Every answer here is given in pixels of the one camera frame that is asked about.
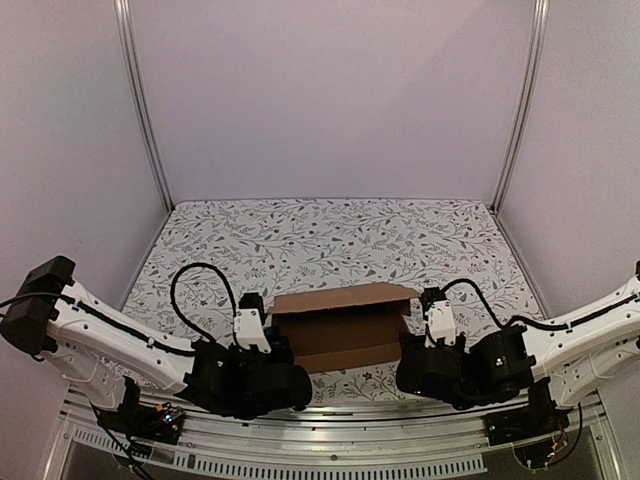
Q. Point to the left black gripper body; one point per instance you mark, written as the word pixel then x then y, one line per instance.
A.
pixel 281 349

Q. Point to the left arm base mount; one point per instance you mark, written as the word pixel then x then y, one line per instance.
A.
pixel 161 423

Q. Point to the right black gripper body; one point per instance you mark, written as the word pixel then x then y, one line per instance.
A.
pixel 413 347

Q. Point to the aluminium front rail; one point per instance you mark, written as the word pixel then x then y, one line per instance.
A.
pixel 406 439

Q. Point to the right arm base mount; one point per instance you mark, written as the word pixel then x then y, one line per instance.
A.
pixel 538 417

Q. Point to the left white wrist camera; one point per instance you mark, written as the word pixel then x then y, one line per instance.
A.
pixel 248 324

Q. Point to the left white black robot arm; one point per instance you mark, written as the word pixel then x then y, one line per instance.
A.
pixel 56 319

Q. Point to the aluminium frame post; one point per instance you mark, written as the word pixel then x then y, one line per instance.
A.
pixel 124 22
pixel 526 95

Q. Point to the brown cardboard box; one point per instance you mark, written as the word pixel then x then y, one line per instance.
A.
pixel 344 328

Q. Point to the floral patterned table mat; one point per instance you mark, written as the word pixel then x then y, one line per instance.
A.
pixel 210 253

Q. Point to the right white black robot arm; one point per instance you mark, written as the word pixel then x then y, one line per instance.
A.
pixel 568 355

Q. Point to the right aluminium frame post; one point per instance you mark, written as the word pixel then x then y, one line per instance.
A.
pixel 526 95

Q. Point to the left aluminium frame post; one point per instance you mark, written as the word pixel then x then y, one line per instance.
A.
pixel 124 22

